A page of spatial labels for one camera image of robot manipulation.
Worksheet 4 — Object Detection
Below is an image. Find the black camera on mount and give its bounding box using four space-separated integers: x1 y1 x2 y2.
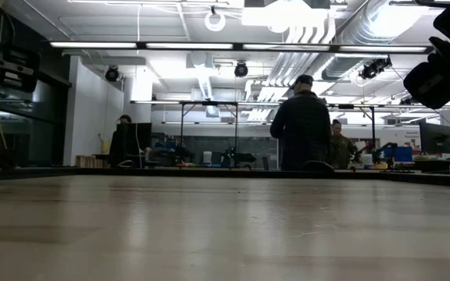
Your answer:
359 56 393 81

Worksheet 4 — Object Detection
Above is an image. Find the person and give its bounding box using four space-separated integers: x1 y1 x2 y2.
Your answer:
269 74 333 172
108 113 134 168
328 118 359 170

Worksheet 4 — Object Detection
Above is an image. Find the blue storage box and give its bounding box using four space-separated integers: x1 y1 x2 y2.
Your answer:
383 145 414 163

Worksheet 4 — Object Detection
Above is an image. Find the overhead light bar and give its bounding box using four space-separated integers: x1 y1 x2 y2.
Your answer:
48 40 436 55

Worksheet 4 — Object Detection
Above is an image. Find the silver ventilation duct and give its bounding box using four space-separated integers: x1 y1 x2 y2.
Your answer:
312 0 420 82

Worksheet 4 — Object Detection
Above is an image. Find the black background rig frame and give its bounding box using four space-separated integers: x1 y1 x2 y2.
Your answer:
325 102 377 154
177 100 241 169

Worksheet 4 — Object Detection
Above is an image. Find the black round ceiling camera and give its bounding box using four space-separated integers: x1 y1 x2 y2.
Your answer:
104 65 121 84
234 60 250 79

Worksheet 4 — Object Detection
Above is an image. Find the wooden boxes stack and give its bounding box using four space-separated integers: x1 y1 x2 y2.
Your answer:
75 154 111 169

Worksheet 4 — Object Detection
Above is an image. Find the black computer monitor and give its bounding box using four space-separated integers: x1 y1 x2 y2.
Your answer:
116 122 153 168
419 121 450 155

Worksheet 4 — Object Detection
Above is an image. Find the white hanging ring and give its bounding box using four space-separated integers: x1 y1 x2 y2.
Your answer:
204 10 227 33

